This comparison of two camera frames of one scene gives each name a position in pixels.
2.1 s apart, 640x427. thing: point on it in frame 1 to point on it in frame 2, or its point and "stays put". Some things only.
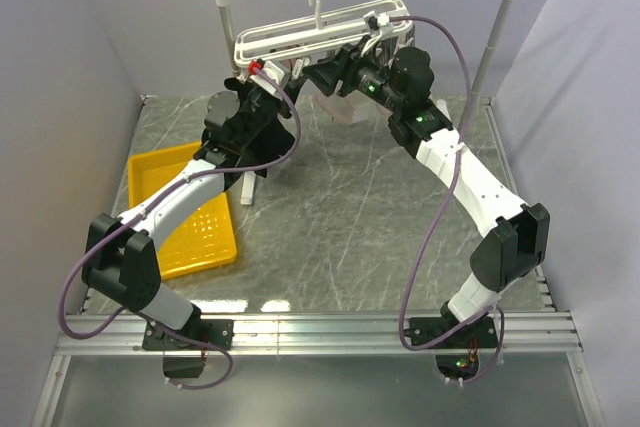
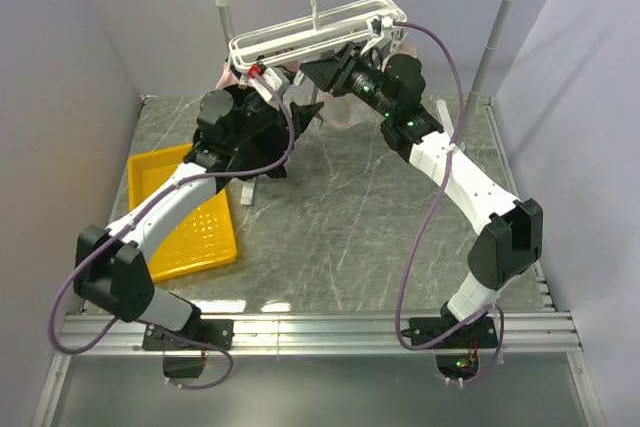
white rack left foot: (248, 188) stays put
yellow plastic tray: (202, 239) stays put
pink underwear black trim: (290, 61) to (230, 75)
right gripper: (345, 67) stays put
